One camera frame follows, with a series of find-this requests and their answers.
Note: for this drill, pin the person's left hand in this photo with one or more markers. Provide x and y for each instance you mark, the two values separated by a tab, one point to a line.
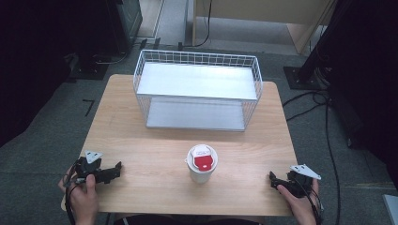
82	200

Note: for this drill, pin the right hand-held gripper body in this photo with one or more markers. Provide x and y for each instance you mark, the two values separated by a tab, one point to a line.
300	182

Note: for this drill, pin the black stand base plate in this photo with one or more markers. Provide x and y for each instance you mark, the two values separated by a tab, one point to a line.
302	78

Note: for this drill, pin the light wooden cabinet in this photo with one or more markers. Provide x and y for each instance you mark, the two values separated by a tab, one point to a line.
269	12

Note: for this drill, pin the white flat panel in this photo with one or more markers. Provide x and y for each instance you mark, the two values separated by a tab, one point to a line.
391	211

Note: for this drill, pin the black metal stand post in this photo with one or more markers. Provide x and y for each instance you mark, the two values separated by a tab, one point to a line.
328	34

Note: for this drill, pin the person's right hand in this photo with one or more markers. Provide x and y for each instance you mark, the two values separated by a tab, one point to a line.
299	204

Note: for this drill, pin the white cup with red lid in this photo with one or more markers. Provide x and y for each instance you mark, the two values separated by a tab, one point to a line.
202	172

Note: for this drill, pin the dark curtain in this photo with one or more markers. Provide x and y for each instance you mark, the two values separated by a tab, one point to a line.
37	56
372	78

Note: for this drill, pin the dark equipment cabinet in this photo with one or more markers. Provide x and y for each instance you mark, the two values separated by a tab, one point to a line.
125	22

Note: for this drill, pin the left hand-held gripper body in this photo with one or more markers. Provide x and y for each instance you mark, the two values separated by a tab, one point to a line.
86	167

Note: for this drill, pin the black floor plate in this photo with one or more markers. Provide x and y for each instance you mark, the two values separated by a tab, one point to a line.
89	68

